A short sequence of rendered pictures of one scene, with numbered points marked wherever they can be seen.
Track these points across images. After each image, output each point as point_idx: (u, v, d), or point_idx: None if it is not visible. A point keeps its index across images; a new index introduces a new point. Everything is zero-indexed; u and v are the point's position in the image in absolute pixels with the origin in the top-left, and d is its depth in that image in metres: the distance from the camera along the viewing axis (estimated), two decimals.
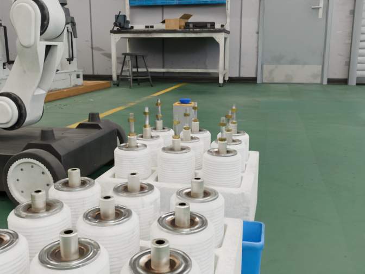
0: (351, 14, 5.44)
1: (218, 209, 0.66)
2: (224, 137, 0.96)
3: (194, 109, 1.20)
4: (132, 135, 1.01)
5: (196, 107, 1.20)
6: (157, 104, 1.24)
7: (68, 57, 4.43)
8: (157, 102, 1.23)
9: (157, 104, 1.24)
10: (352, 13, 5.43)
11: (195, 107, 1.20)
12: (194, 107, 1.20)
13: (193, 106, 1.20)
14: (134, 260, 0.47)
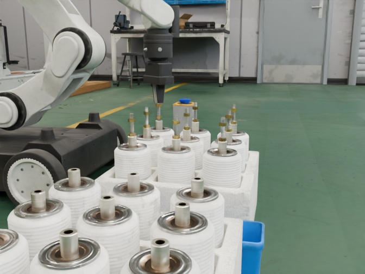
0: (351, 14, 5.44)
1: (218, 209, 0.66)
2: (224, 137, 0.96)
3: (194, 109, 1.20)
4: (132, 135, 1.01)
5: (196, 107, 1.20)
6: (158, 105, 1.24)
7: None
8: (157, 103, 1.23)
9: (157, 105, 1.24)
10: (352, 13, 5.43)
11: (195, 107, 1.20)
12: (194, 107, 1.20)
13: (193, 106, 1.20)
14: (134, 260, 0.47)
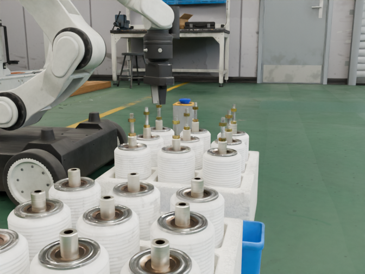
0: (351, 14, 5.44)
1: (218, 209, 0.66)
2: (224, 137, 0.96)
3: (194, 109, 1.20)
4: (132, 135, 1.01)
5: (196, 107, 1.20)
6: (159, 106, 1.24)
7: None
8: (157, 104, 1.23)
9: (158, 106, 1.24)
10: (352, 13, 5.43)
11: (195, 107, 1.20)
12: (194, 107, 1.20)
13: (193, 106, 1.20)
14: (134, 260, 0.47)
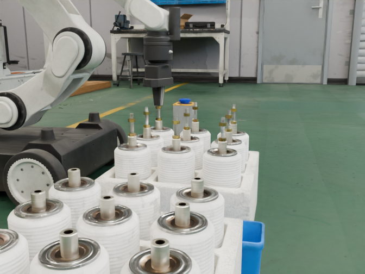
0: (351, 14, 5.44)
1: (218, 209, 0.66)
2: (224, 137, 0.96)
3: (194, 109, 1.20)
4: (132, 135, 1.01)
5: (196, 107, 1.20)
6: (159, 107, 1.23)
7: None
8: (159, 105, 1.24)
9: (159, 107, 1.23)
10: (352, 13, 5.43)
11: (195, 107, 1.20)
12: (194, 107, 1.20)
13: (193, 106, 1.20)
14: (134, 260, 0.47)
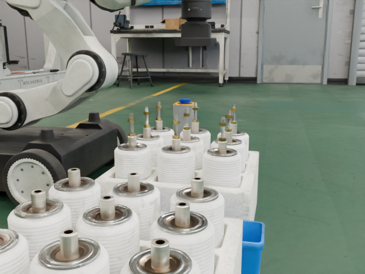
0: (351, 14, 5.44)
1: (218, 209, 0.66)
2: (224, 137, 0.96)
3: (192, 109, 1.20)
4: (132, 135, 1.01)
5: (194, 107, 1.20)
6: (159, 107, 1.23)
7: None
8: (159, 105, 1.23)
9: (159, 107, 1.23)
10: (352, 13, 5.43)
11: (193, 108, 1.20)
12: (192, 107, 1.20)
13: (193, 106, 1.21)
14: (134, 260, 0.47)
